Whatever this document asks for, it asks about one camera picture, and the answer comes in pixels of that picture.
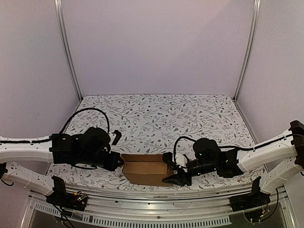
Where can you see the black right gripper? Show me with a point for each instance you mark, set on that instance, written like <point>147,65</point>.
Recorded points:
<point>181,174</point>

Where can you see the aluminium frame post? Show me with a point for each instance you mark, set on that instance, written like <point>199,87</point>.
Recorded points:
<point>249,47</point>
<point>66,48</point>

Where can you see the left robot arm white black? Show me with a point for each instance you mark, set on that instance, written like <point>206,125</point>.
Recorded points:
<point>91,149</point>

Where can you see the right aluminium frame post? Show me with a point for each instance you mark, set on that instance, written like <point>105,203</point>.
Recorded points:
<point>249,47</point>

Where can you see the floral patterned table mat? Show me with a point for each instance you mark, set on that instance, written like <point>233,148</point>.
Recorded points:
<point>150,124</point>

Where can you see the aluminium front rail frame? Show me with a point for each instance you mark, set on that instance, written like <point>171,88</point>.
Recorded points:
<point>156,207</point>

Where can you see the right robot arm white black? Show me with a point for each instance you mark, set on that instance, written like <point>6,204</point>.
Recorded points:
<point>231,161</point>

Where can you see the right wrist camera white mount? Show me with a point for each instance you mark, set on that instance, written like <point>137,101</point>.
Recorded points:
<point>179,159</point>

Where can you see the left aluminium frame post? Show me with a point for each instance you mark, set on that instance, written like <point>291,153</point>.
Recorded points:
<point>66,48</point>

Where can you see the brown cardboard paper box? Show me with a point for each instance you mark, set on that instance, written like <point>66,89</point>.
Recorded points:
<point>146,169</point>

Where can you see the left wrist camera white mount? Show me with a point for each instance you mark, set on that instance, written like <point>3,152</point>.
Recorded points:
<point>115,137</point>

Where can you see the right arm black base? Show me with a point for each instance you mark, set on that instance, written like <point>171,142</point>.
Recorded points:
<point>254,198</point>

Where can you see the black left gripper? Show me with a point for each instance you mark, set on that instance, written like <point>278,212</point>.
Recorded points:
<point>112,166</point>

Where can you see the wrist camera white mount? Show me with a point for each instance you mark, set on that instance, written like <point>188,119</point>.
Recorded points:
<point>115,137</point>
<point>179,159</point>

